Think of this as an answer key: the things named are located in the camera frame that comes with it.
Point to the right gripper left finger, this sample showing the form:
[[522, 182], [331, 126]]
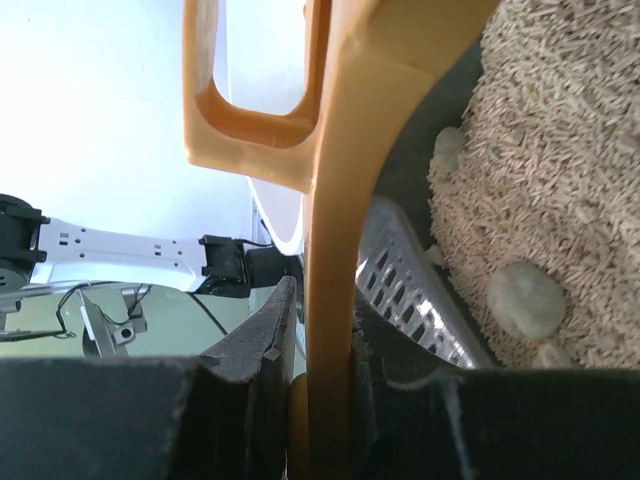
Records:
[[219, 415]]

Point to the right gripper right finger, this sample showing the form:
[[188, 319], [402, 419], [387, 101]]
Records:
[[417, 417]]

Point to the dark brown litter box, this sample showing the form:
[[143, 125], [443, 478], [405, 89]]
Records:
[[425, 250]]

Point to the yellow litter scoop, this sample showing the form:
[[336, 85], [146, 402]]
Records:
[[368, 66]]

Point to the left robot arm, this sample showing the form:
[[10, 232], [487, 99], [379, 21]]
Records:
[[40, 252]]

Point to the green clump in litter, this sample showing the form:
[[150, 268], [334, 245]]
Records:
[[525, 301], [449, 143]]

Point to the beige litter pellets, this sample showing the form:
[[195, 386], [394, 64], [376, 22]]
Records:
[[540, 175]]

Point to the white plastic tub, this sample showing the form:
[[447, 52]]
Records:
[[282, 210]]

